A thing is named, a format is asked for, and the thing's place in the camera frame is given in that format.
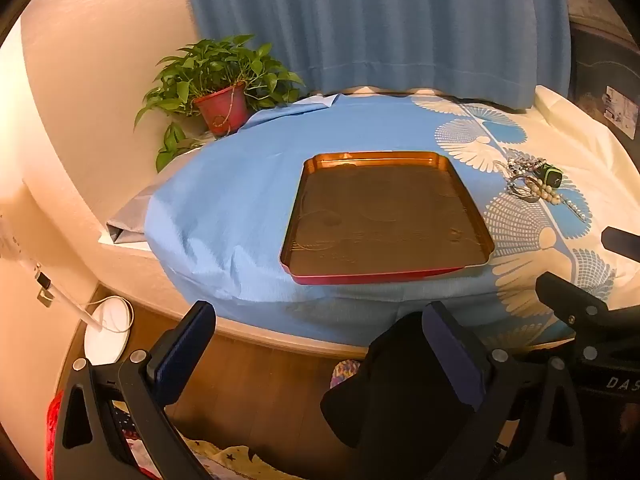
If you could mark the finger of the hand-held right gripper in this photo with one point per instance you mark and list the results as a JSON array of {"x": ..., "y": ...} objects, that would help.
[
  {"x": 622, "y": 240},
  {"x": 565, "y": 295}
]

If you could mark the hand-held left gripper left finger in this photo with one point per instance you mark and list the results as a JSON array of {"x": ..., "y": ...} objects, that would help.
[{"x": 185, "y": 345}]

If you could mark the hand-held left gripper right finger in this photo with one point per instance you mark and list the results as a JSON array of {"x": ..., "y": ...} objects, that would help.
[{"x": 452, "y": 355}]

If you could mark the silver bangle with beads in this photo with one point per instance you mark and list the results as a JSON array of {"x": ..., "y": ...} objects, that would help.
[
  {"x": 520, "y": 185},
  {"x": 527, "y": 197}
]

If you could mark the copper rectangular tray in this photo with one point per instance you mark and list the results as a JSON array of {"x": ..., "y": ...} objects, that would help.
[{"x": 385, "y": 210}]

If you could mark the white round base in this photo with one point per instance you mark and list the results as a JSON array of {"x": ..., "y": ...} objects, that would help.
[{"x": 107, "y": 340}]

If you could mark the black cloth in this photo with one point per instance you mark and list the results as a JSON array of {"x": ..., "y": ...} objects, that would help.
[{"x": 380, "y": 385}]

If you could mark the small black green box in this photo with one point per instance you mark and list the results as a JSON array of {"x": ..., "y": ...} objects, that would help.
[{"x": 552, "y": 174}]

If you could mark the colourful knitted item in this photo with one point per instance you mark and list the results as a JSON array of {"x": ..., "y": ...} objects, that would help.
[{"x": 344, "y": 374}]

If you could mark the star-print blanket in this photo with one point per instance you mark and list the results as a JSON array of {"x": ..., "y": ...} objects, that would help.
[{"x": 235, "y": 460}]

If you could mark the grey cloth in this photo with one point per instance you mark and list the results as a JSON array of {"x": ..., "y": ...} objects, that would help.
[{"x": 125, "y": 220}]

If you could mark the blue fan-print tablecloth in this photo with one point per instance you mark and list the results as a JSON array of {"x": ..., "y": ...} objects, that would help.
[{"x": 240, "y": 210}]

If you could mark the red cloth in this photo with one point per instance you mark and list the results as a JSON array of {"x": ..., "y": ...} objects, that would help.
[{"x": 54, "y": 425}]

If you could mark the dark bag with white label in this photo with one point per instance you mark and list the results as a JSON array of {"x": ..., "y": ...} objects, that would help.
[{"x": 600, "y": 85}]

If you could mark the green plant in red pot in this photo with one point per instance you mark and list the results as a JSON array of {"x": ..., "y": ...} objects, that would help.
[{"x": 220, "y": 107}]

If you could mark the blue curtain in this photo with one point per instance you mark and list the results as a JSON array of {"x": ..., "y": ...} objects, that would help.
[{"x": 375, "y": 20}]

